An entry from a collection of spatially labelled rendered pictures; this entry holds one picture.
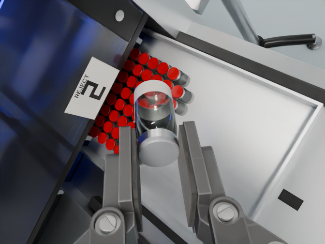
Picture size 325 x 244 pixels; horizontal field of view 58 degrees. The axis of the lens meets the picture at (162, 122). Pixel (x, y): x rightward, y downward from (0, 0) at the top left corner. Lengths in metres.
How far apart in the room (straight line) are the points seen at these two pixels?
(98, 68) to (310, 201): 0.34
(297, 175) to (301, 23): 1.09
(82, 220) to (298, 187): 0.39
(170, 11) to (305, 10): 1.06
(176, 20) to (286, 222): 0.35
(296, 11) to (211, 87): 1.06
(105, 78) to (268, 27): 1.14
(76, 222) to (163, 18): 0.42
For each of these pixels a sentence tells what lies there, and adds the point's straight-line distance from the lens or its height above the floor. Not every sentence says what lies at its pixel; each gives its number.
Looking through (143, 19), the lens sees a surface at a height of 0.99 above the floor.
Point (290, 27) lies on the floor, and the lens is 1.48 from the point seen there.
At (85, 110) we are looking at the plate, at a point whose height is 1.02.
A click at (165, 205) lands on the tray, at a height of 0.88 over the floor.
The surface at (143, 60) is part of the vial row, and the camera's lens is 0.51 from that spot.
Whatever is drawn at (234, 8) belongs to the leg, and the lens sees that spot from 1.02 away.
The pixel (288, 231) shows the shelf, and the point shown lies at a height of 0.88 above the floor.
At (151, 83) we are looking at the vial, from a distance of 0.16.
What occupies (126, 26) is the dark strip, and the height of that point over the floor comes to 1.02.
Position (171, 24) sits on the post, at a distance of 0.51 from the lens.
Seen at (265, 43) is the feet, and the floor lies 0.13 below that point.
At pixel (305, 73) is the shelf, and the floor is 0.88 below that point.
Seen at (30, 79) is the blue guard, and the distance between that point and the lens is 0.38.
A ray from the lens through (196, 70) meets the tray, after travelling 0.51.
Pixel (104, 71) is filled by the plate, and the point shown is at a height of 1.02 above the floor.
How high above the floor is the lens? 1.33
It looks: 60 degrees down
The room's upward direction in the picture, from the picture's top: 72 degrees counter-clockwise
